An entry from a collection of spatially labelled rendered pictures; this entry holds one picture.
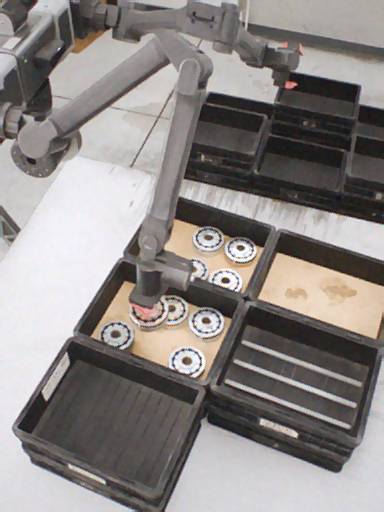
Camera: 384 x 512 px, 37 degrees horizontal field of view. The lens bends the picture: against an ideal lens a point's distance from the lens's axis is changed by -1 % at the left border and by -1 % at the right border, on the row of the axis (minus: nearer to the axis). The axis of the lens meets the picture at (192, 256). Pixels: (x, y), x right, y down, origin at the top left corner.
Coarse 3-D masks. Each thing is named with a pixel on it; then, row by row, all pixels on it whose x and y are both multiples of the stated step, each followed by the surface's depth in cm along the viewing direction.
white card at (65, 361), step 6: (66, 354) 155; (66, 360) 156; (60, 366) 153; (66, 366) 157; (54, 372) 151; (60, 372) 155; (54, 378) 152; (48, 384) 150; (54, 384) 153; (48, 390) 151; (48, 396) 152
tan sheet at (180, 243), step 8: (176, 224) 196; (184, 224) 196; (176, 232) 194; (184, 232) 194; (192, 232) 194; (176, 240) 192; (184, 240) 192; (168, 248) 190; (176, 248) 190; (184, 248) 190; (192, 248) 190; (224, 248) 190; (184, 256) 188; (192, 256) 188; (200, 256) 188; (216, 256) 188; (256, 256) 188; (208, 264) 186; (216, 264) 186; (224, 264) 186; (240, 272) 184; (248, 272) 184; (208, 280) 182; (248, 280) 182
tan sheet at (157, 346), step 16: (128, 288) 179; (112, 304) 175; (128, 304) 175; (112, 320) 172; (128, 320) 172; (224, 320) 173; (96, 336) 168; (144, 336) 169; (160, 336) 169; (176, 336) 169; (144, 352) 165; (160, 352) 165; (208, 352) 166; (208, 368) 162
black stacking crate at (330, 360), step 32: (256, 320) 169; (288, 320) 163; (256, 352) 166; (288, 352) 166; (320, 352) 167; (352, 352) 162; (224, 384) 160; (256, 384) 160; (320, 384) 160; (256, 416) 151; (352, 416) 154; (320, 448) 149; (352, 448) 144
